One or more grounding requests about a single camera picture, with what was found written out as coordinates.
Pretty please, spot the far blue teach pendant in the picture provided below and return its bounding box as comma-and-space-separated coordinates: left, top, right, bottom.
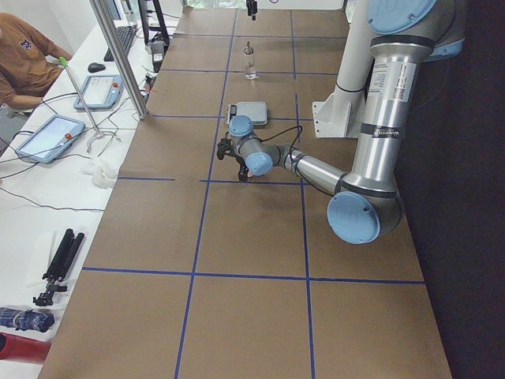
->
80, 74, 123, 111

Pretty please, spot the black computer keyboard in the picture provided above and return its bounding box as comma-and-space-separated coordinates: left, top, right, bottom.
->
116, 26, 137, 55

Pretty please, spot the black computer mouse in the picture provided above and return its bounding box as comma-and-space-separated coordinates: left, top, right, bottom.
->
88, 62, 106, 73

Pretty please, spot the crumpled white tissue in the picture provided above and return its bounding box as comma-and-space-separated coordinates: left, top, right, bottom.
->
81, 157, 118, 190

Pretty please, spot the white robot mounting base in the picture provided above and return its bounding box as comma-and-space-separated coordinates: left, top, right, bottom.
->
312, 0, 376, 138

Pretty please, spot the metal rod with green tip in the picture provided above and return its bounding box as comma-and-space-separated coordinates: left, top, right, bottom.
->
58, 56, 122, 154

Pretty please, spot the aluminium frame post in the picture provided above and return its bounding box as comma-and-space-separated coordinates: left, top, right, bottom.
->
90, 0, 148, 120

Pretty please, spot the silver digital kitchen scale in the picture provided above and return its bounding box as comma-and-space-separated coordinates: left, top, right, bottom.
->
225, 101, 267, 126

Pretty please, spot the black folded tripod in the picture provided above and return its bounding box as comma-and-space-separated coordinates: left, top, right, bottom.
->
33, 228, 85, 306

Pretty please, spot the blue patterned bundle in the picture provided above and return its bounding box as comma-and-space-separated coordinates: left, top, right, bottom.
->
1, 307, 55, 332

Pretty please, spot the near blue teach pendant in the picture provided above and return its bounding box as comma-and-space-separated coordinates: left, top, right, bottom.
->
16, 114, 85, 163

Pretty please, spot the person in brown shirt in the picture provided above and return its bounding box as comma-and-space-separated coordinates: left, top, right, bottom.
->
1, 13, 73, 110

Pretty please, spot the red cylinder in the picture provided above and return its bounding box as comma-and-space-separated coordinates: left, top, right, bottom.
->
1, 332, 51, 364

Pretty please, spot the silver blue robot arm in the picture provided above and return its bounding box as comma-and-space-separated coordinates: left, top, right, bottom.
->
217, 1, 468, 244

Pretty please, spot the glass sauce dispenser bottle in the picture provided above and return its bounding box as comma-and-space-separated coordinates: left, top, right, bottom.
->
243, 40, 256, 80

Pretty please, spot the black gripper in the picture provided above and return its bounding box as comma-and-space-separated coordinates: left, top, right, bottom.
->
216, 137, 249, 182

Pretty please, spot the blue teach pendant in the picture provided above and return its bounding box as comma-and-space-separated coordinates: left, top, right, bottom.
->
80, 74, 123, 111
16, 114, 85, 163

